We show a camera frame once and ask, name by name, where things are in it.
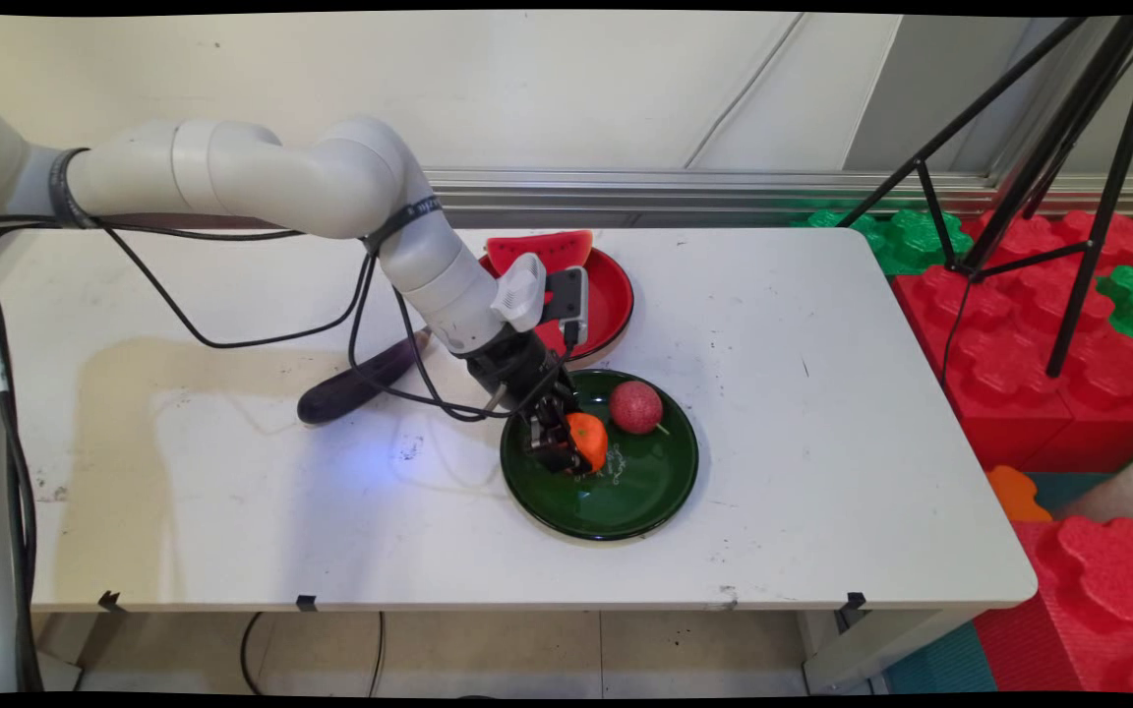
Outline orange foam piece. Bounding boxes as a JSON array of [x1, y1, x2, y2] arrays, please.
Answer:
[[984, 465, 1055, 524]]

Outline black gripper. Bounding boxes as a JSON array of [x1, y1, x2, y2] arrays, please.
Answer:
[[463, 327, 591, 477]]

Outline black tripod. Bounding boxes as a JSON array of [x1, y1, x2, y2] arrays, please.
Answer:
[[837, 15, 1133, 380]]

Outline grey wrist camera white mount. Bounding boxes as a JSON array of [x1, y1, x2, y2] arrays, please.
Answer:
[[489, 252, 591, 347]]

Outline dark green plate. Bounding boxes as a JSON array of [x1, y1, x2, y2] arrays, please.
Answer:
[[500, 369, 700, 543]]

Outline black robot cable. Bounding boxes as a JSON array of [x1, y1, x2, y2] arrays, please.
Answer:
[[0, 202, 582, 695]]

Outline white table leg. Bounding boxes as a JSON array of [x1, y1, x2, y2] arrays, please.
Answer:
[[801, 610, 983, 695]]

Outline red round toy fruit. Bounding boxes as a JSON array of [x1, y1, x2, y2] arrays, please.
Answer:
[[609, 381, 671, 437]]

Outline black cable strap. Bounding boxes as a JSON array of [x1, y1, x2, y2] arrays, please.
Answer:
[[47, 147, 93, 231], [362, 195, 446, 255]]

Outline teal foam mat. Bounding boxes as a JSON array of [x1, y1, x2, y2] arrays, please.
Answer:
[[883, 619, 998, 695]]

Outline orange toy fruit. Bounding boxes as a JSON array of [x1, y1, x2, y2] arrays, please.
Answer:
[[566, 412, 611, 473]]

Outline purple toy eggplant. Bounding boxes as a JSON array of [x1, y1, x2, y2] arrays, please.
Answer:
[[297, 328, 433, 426]]

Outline aluminium rail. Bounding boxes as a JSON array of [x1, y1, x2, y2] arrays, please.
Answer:
[[424, 167, 1133, 219]]

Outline red watermelon slice toy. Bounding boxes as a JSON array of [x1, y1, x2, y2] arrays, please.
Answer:
[[486, 230, 595, 276]]

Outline red plate black rim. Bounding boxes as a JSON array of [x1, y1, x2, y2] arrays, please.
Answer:
[[476, 246, 636, 366]]

